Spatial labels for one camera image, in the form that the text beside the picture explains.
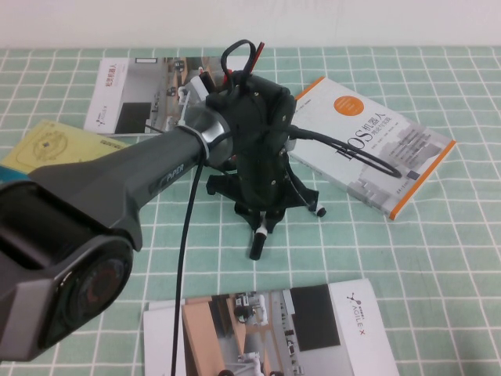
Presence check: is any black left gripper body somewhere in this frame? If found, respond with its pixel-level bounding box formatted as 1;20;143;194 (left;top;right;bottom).
206;74;319;212

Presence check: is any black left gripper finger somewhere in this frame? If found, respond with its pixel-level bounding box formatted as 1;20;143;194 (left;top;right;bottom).
265;208;288;235
233;202;262;231

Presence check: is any white marker with brown band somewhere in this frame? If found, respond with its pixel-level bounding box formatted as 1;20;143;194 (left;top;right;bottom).
249;220;272;262

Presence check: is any white grey marker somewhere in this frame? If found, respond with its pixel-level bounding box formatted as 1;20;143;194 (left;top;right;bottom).
189;75;211;101

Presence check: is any green checked tablecloth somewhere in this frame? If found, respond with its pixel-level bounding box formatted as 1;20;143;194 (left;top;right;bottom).
0;46;501;376

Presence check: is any red black striped pencil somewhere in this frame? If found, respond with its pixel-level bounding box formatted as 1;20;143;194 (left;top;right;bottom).
248;41;267;74

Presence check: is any AgileX brochure with logo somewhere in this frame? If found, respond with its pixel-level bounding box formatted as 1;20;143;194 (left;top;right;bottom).
142;278;401;376

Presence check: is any AgileX brochure with Chinese title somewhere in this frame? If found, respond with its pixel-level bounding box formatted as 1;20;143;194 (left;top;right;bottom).
83;56;254;137

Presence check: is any white orange ROS book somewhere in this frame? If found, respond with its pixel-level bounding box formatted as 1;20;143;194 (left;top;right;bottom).
291;77;457;222

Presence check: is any yellow teal hardcover book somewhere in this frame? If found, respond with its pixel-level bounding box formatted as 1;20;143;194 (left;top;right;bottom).
0;119;132;185

